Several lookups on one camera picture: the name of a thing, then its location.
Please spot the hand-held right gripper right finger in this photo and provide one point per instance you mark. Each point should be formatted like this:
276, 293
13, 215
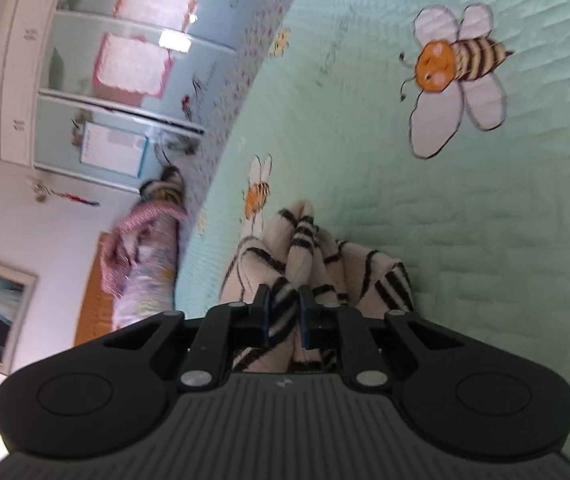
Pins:
307, 317

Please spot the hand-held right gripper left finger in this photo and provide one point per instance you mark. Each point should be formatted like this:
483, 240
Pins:
263, 315

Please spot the cream black-striped knit sweater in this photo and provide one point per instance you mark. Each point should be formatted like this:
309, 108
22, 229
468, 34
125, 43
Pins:
305, 245

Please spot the floral bolster pillow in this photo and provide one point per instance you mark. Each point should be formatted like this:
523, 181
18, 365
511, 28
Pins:
152, 270

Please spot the green bee-print quilted blanket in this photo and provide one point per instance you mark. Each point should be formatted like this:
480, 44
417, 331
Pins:
415, 235

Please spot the pink knitted cloth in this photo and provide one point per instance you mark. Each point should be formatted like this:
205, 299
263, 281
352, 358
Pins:
120, 250

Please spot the striped plush toy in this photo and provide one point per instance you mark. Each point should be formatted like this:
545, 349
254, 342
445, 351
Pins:
165, 189

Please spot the wooden headboard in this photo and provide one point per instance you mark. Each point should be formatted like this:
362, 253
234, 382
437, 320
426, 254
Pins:
94, 310

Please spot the blue-bordered paper poster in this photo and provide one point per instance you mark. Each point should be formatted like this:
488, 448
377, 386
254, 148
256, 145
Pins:
112, 147

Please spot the floral bedsheet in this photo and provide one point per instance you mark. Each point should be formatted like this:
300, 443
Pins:
250, 75

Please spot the white glass-door wardrobe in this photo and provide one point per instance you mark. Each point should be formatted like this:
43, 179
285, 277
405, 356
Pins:
65, 60

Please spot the hanging wall ornament with tassel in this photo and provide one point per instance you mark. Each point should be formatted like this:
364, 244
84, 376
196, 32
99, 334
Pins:
41, 191

